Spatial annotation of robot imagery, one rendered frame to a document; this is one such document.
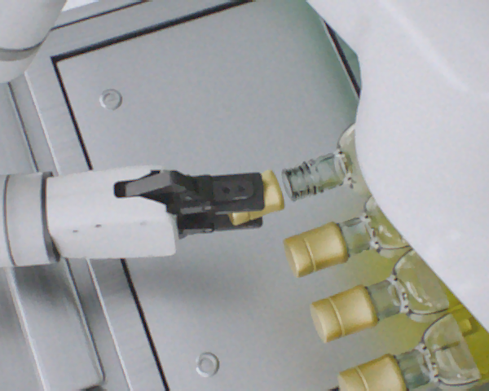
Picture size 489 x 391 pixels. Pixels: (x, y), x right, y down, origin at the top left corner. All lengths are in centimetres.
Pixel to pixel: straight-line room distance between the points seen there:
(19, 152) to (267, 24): 28
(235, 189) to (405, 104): 39
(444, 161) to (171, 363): 53
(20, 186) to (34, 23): 20
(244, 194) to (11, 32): 25
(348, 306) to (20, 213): 26
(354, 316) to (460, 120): 40
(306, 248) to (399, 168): 35
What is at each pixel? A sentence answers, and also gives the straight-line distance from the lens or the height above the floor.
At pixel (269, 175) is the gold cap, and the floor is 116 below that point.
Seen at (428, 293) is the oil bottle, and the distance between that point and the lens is 80.
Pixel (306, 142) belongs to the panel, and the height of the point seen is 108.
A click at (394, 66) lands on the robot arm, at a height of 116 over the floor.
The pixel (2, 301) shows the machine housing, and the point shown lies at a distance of 99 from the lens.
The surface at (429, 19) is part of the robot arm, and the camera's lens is 42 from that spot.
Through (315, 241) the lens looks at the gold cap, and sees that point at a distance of 81.
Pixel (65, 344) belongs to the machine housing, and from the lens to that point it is 94.
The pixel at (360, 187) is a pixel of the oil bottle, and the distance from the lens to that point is 84.
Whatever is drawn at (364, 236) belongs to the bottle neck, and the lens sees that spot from 82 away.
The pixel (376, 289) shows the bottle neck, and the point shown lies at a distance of 81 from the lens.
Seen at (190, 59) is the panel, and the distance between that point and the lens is 103.
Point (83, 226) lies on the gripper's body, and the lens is 79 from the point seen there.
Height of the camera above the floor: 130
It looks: 8 degrees down
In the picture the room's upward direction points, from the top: 109 degrees counter-clockwise
